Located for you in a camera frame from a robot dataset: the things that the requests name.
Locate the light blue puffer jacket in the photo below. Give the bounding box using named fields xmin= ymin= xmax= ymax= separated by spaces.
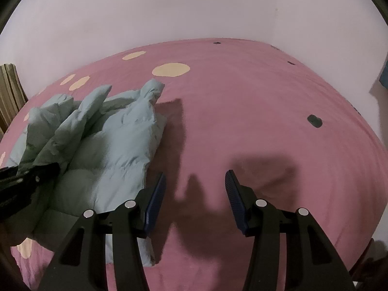
xmin=0 ymin=79 xmax=167 ymax=268

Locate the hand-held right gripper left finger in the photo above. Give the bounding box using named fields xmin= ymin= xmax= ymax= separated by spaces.
xmin=36 ymin=172 xmax=167 ymax=291

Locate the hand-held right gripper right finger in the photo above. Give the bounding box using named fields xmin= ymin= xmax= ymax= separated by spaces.
xmin=225 ymin=170 xmax=355 ymax=291

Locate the dark wooden bed frame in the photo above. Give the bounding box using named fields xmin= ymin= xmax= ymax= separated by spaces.
xmin=352 ymin=239 xmax=388 ymax=283

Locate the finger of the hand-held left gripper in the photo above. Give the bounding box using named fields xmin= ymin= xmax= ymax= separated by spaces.
xmin=16 ymin=162 xmax=60 ymax=186

